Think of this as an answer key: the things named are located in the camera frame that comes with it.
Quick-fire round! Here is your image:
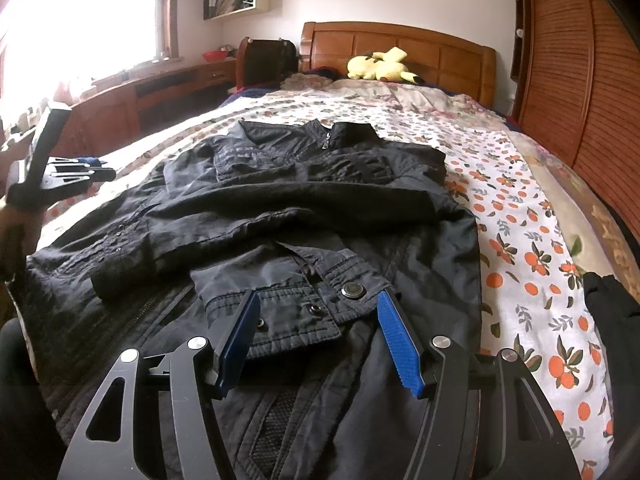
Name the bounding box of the orange print bedsheet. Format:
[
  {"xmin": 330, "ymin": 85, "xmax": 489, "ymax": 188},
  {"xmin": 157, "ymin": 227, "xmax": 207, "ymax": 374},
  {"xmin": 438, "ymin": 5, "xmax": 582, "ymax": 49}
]
[{"xmin": 35, "ymin": 80, "xmax": 618, "ymax": 480}]

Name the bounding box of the wooden bed headboard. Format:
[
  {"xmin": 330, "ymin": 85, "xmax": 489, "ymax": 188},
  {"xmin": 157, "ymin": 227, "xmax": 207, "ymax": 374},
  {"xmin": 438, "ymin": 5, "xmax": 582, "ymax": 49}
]
[{"xmin": 300, "ymin": 21, "xmax": 497, "ymax": 108}]

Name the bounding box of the black garment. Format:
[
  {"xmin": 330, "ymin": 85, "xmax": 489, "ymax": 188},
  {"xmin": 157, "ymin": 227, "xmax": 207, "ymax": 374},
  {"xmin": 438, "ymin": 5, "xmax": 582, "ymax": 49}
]
[{"xmin": 582, "ymin": 270, "xmax": 640, "ymax": 480}]

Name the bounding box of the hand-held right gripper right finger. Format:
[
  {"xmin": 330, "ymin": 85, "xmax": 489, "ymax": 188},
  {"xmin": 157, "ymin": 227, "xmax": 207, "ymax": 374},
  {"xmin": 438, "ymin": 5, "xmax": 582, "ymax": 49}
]
[{"xmin": 376, "ymin": 289, "xmax": 583, "ymax": 480}]

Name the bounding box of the yellow plush toy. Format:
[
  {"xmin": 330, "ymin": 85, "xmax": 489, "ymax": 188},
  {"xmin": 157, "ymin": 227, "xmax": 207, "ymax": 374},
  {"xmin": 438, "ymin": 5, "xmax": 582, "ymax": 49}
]
[{"xmin": 347, "ymin": 46, "xmax": 426, "ymax": 86}]

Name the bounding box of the floral quilt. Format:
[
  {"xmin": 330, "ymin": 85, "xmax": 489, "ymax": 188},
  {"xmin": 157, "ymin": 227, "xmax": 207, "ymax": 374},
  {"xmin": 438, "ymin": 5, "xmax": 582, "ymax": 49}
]
[{"xmin": 280, "ymin": 72, "xmax": 640, "ymax": 281}]

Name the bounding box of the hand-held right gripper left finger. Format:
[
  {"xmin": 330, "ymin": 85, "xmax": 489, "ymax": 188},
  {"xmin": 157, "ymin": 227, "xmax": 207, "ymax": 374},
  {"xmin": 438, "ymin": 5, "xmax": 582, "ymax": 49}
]
[{"xmin": 56, "ymin": 289, "xmax": 262, "ymax": 480}]

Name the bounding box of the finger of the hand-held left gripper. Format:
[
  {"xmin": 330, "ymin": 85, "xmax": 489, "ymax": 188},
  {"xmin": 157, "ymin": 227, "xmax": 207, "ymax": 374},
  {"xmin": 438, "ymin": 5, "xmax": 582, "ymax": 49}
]
[
  {"xmin": 50, "ymin": 167, "xmax": 117, "ymax": 186},
  {"xmin": 52, "ymin": 156, "xmax": 108, "ymax": 170}
]

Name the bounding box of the black backpack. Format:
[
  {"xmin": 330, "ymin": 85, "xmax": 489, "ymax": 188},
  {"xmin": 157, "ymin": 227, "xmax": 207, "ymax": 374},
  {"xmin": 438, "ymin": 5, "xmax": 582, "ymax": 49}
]
[{"xmin": 245, "ymin": 37, "xmax": 298, "ymax": 87}]

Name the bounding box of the wooden framed window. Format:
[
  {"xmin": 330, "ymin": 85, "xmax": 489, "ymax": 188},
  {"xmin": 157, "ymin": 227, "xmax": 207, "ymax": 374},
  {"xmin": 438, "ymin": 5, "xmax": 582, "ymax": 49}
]
[{"xmin": 0, "ymin": 0, "xmax": 181, "ymax": 106}]

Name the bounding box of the black jacket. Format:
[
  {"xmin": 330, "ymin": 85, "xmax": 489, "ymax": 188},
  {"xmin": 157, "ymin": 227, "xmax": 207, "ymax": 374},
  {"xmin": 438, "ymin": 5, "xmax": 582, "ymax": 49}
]
[{"xmin": 10, "ymin": 119, "xmax": 483, "ymax": 480}]

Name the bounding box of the wooden desk cabinet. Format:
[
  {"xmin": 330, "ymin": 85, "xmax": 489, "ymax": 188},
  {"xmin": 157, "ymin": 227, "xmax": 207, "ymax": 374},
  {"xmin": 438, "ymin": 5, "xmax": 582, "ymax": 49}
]
[{"xmin": 0, "ymin": 57, "xmax": 238, "ymax": 161}]

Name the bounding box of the wooden louvered wardrobe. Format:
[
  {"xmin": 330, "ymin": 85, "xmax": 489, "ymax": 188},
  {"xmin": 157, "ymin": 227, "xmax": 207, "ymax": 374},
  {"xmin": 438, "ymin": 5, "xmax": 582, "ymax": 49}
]
[{"xmin": 510, "ymin": 0, "xmax": 640, "ymax": 241}]

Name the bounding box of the navy blanket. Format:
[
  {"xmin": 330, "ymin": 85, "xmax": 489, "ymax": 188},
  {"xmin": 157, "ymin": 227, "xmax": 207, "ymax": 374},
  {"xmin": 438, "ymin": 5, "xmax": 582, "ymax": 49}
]
[{"xmin": 220, "ymin": 82, "xmax": 281, "ymax": 106}]

